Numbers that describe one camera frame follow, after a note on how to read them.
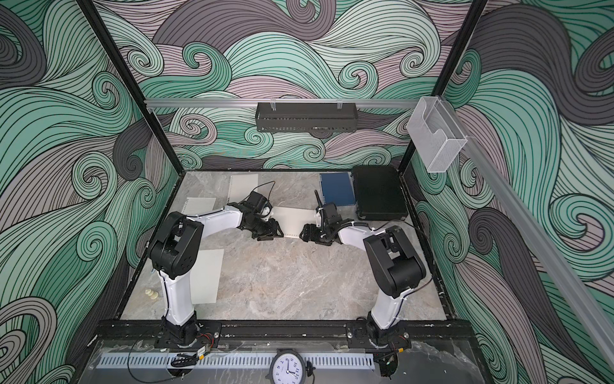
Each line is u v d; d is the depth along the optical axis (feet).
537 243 1.69
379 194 3.76
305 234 2.81
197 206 3.52
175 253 1.69
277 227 2.96
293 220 3.20
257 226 2.69
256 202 2.66
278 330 2.47
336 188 3.74
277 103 3.03
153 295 2.62
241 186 3.94
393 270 1.57
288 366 2.16
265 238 2.87
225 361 2.29
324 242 2.80
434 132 2.57
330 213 2.52
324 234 2.42
